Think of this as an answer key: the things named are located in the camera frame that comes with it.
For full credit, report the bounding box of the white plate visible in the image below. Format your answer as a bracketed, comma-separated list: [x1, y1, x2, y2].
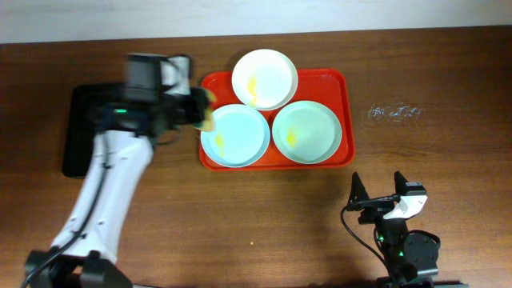
[231, 49, 298, 110]

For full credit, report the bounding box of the black tray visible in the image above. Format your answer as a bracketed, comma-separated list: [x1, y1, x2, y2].
[62, 82, 124, 178]

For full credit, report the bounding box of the light blue plate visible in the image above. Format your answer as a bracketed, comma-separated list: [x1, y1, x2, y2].
[200, 104, 270, 168]

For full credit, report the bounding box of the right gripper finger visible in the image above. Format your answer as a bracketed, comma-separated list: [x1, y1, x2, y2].
[394, 170, 408, 196]
[347, 172, 370, 205]

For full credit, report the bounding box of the light green plate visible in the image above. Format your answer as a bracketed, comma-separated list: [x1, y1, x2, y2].
[272, 101, 342, 165]

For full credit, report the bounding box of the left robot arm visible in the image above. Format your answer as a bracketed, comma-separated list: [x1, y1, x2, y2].
[22, 85, 216, 287]

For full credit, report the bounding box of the red plastic tray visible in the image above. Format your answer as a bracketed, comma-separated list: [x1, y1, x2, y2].
[198, 68, 356, 171]

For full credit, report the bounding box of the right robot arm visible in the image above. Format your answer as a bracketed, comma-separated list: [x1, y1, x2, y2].
[340, 171, 466, 288]

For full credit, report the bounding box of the green yellow sponge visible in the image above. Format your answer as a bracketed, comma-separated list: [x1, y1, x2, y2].
[194, 88, 217, 132]

